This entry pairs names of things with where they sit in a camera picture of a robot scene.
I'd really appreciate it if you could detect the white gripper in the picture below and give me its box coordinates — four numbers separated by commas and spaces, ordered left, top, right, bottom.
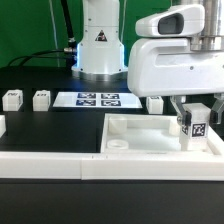
127, 38, 224, 126

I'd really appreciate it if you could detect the white square table top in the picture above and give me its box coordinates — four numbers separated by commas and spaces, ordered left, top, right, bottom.
100, 114, 224, 156

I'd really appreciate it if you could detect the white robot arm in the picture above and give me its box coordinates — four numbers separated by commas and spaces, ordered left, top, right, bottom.
72, 0, 224, 126

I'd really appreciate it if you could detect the white marker sheet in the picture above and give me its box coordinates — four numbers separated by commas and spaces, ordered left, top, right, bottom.
53, 92, 141, 109

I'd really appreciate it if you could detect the white U-shaped fence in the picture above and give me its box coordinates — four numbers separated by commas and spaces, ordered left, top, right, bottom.
0, 112, 224, 181

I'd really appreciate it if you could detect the black cable bundle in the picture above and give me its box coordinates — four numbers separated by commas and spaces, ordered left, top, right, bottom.
7, 0, 78, 68

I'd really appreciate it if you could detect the white thin cable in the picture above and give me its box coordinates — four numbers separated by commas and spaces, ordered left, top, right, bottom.
48, 0, 61, 68

